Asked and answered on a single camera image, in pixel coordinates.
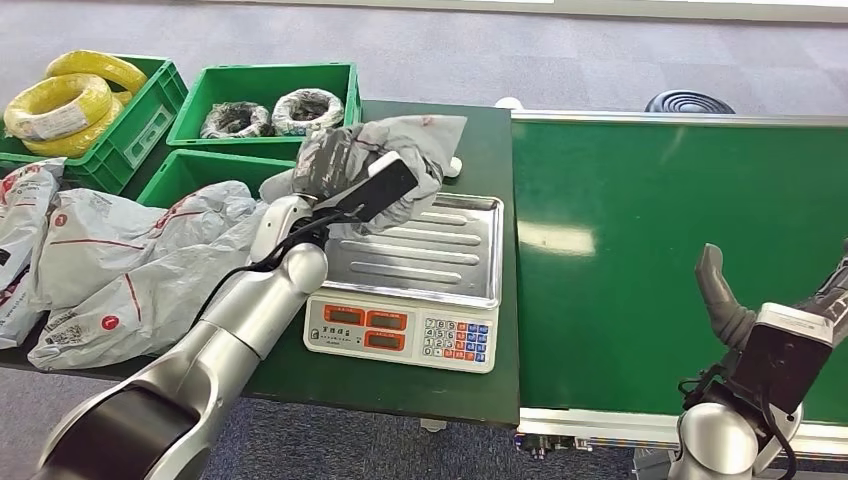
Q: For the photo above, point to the grey white courier package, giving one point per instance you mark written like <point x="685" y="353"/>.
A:
<point x="424" y="139"/>

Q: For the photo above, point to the white table leg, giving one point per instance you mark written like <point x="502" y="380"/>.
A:
<point x="432" y="425"/>

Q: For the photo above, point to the green delivery crate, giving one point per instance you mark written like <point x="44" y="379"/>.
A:
<point x="212" y="169"/>

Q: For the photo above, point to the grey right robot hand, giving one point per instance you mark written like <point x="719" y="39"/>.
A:
<point x="719" y="298"/>

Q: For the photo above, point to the green crate with yellow coils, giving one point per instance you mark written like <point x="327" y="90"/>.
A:
<point x="149" y="126"/>

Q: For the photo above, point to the white courier package red dot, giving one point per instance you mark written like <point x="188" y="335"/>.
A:
<point x="96" y="265"/>

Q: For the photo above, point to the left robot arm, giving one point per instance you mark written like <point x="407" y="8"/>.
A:
<point x="252" y="311"/>

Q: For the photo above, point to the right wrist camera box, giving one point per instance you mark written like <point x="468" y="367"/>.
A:
<point x="782" y="364"/>

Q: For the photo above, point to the white package red black print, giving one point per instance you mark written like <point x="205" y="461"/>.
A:
<point x="25" y="204"/>

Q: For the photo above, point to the white electronic scale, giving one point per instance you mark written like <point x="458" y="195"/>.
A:
<point x="411" y="348"/>

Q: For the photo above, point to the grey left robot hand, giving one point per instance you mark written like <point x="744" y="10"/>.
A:
<point x="328" y="162"/>

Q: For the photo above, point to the green conveyor belt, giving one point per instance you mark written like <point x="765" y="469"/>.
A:
<point x="629" y="199"/>

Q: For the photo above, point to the small white plastic device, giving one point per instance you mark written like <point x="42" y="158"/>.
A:
<point x="455" y="167"/>

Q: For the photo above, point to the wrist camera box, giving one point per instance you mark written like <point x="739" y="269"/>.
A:
<point x="782" y="364"/>
<point x="384" y="189"/>

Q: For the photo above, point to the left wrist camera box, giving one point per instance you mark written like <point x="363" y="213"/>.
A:
<point x="384" y="189"/>

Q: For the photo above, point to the green crate with wrapped coils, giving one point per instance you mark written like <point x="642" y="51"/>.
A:
<point x="265" y="81"/>

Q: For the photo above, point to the steel scale tray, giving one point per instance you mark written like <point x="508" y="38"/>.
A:
<point x="430" y="258"/>

